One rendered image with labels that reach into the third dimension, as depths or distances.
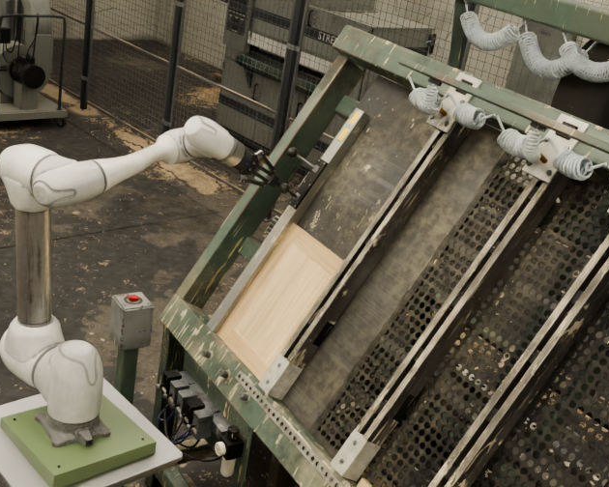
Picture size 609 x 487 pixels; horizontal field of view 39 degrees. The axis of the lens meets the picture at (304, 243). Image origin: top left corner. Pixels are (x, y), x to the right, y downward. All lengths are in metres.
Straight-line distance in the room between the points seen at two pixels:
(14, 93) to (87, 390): 5.62
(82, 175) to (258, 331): 0.91
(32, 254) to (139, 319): 0.68
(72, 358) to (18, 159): 0.59
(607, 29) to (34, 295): 1.99
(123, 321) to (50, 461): 0.71
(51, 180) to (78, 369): 0.58
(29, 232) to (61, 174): 0.26
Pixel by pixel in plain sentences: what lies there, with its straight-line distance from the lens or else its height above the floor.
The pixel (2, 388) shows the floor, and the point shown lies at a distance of 4.34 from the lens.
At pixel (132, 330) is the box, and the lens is 3.18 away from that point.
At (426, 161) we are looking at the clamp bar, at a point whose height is 1.69.
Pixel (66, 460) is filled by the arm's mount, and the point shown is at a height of 0.80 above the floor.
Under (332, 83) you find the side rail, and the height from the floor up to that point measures 1.75.
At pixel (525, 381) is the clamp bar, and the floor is 1.37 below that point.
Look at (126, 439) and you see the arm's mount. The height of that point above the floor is 0.79.
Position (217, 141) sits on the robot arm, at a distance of 2.74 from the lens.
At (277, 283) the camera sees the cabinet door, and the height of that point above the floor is 1.13.
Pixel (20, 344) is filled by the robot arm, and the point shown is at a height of 1.02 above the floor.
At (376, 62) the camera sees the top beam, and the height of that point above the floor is 1.89.
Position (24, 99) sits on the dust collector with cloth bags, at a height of 0.26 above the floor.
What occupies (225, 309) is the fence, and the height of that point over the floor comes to 0.98.
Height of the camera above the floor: 2.44
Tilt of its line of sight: 23 degrees down
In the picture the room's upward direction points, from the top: 10 degrees clockwise
